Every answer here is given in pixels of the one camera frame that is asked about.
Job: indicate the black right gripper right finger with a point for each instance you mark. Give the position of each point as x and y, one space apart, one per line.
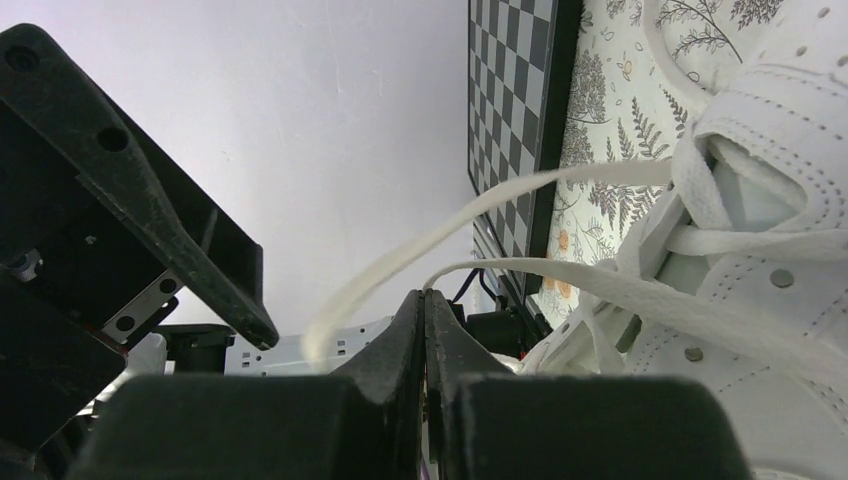
486 422

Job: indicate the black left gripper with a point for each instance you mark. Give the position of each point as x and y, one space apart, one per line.
90 205

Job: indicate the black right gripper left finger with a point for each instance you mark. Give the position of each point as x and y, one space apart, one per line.
361 421

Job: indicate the white sneaker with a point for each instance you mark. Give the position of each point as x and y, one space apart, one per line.
737 276

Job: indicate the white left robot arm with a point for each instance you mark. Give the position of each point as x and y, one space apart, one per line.
278 351

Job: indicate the floral patterned table mat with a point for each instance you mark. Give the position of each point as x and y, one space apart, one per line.
623 109

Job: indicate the black white chessboard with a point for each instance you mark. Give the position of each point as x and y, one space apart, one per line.
521 56

